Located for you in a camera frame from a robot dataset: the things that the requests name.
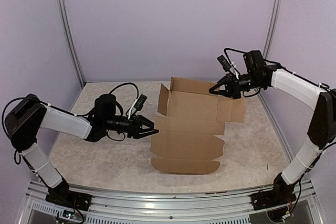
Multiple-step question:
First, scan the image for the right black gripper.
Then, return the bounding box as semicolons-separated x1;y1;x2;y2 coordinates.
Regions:
209;72;265;99

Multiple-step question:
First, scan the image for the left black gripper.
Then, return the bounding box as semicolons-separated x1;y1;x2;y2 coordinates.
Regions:
104;114;159;139

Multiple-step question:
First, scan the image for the brown cardboard box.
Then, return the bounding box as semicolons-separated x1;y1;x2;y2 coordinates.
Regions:
150;77;246;175

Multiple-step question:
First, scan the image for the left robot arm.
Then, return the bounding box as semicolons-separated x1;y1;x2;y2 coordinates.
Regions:
1;93;158;206

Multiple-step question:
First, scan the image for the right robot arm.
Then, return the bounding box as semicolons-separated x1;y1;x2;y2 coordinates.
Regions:
209;48;335;205

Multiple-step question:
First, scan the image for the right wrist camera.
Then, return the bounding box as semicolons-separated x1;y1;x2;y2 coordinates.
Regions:
217;55;239;79

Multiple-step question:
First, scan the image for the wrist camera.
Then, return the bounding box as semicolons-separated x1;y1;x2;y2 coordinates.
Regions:
126;94;148;119
217;55;239;79

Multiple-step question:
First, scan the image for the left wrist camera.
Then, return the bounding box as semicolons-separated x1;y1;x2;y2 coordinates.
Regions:
126;94;148;119

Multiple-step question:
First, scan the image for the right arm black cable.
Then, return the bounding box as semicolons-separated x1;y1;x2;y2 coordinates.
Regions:
223;48;336;91

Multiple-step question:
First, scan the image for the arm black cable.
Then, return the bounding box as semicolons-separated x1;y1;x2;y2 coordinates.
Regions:
2;82;140;141
223;48;336;91

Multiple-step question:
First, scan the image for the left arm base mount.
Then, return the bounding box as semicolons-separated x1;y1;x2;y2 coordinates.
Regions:
45;191;92;211

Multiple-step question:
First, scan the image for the front aluminium rail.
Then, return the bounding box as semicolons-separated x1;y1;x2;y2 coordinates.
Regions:
15;180;327;223

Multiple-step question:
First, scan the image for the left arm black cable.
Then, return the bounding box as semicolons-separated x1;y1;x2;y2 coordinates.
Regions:
2;82;140;141

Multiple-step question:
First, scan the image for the right aluminium frame post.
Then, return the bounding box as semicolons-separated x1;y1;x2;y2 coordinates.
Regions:
263;0;281;59

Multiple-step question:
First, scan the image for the aluminium frame post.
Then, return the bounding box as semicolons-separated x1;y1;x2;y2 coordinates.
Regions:
57;0;86;88
263;0;281;59

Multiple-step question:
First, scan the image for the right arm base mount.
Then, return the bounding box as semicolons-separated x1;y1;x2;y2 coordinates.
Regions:
250;189;297;210

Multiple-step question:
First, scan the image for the left aluminium frame post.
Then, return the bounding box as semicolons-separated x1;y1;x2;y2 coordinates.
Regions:
57;0;86;88

